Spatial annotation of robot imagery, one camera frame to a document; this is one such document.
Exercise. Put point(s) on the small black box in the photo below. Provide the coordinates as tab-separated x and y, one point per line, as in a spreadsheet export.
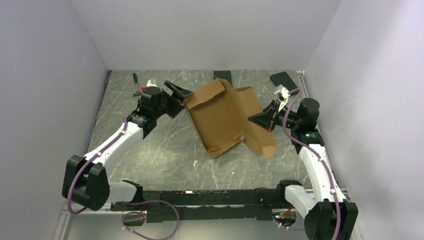
224	75

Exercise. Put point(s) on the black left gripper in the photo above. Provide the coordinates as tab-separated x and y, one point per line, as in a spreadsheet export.
178	93

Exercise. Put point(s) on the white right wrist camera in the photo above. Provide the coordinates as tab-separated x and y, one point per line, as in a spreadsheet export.
282	95

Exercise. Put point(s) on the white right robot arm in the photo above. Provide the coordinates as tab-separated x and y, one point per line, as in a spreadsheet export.
328	214

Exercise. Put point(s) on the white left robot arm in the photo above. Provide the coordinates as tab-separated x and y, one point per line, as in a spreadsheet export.
86	182

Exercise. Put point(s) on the black flat network switch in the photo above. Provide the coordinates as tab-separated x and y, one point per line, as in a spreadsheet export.
283	79

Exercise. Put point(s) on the black hammer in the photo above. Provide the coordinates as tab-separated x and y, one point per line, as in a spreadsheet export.
138	91

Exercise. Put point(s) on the brown cardboard box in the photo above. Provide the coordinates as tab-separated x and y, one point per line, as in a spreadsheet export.
219	113

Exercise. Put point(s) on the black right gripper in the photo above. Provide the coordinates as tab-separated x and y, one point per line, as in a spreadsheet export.
263	119

